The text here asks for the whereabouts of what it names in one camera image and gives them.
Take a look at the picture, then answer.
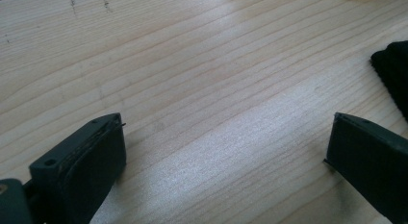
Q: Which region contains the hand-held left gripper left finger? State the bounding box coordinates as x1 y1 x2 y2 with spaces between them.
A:
29 112 127 224

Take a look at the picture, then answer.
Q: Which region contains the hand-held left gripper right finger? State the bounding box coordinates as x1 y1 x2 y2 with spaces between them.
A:
324 112 408 224

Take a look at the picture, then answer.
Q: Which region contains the black cloth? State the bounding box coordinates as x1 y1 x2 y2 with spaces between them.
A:
370 40 408 122

